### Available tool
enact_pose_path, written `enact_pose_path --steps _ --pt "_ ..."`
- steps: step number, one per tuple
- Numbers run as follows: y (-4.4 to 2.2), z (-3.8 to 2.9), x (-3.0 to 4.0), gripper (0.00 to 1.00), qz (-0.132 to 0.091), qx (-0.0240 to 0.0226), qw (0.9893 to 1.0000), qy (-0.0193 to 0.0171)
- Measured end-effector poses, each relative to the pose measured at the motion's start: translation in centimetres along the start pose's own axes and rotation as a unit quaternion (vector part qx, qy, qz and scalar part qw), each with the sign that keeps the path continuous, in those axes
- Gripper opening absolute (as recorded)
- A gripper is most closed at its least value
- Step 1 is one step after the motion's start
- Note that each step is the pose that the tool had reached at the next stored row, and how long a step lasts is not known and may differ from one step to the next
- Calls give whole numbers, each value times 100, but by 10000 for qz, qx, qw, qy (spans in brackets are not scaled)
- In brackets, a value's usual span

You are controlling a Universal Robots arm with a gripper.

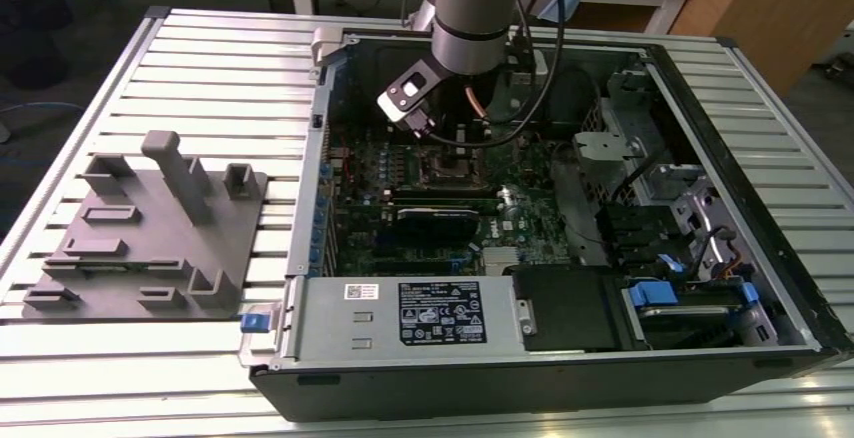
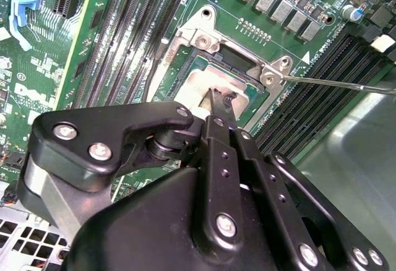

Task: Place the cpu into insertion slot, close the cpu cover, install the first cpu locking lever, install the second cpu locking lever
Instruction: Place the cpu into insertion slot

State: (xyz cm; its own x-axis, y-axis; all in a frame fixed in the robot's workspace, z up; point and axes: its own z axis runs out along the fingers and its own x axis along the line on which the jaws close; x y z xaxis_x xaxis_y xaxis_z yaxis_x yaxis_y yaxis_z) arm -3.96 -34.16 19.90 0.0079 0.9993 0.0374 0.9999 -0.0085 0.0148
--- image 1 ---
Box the copper coloured cable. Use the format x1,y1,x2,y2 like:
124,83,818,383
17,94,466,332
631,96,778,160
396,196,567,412
463,85,494,122

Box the black camera cable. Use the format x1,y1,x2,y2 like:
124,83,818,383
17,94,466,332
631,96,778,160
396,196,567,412
426,0,568,148

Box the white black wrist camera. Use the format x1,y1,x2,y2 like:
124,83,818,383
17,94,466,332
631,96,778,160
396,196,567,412
376,60,447,139

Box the grey power supply unit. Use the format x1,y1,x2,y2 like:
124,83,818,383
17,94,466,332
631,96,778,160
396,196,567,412
287,276,530,362

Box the silver chipset heatsink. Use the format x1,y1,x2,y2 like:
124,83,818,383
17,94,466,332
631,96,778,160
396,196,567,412
483,246,527,266

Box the black PC case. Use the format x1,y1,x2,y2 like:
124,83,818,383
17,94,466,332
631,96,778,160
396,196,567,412
236,27,854,422

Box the CPU socket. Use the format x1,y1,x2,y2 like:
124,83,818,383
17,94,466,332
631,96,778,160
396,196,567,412
416,146,495,192

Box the green motherboard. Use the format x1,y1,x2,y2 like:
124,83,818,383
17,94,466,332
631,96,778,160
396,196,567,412
323,120,588,278

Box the coloured power wires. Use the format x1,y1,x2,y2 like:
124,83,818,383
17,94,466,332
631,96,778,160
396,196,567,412
710,252,748,282

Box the silver CPU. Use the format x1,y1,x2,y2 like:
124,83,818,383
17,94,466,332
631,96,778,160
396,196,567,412
431,156,479,182

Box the hard disk in blue carrier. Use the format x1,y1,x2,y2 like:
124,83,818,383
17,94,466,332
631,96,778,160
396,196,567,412
623,280,735,350

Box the wooden cabinet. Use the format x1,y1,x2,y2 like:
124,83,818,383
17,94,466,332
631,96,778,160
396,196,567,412
670,0,854,97

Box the silver bracket with hole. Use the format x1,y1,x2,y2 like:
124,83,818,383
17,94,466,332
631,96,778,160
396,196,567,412
571,130,647,162

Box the silver metal drive cage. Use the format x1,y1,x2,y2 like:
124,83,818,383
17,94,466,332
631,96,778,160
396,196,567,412
572,70,682,209

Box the black plastic cover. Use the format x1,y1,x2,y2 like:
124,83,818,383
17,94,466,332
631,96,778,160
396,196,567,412
510,265,652,354

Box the black graphics card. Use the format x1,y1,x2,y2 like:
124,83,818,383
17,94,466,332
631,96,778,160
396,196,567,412
394,206,483,252

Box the grey parts rack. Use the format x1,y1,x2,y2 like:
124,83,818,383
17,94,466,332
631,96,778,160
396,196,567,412
19,130,272,322

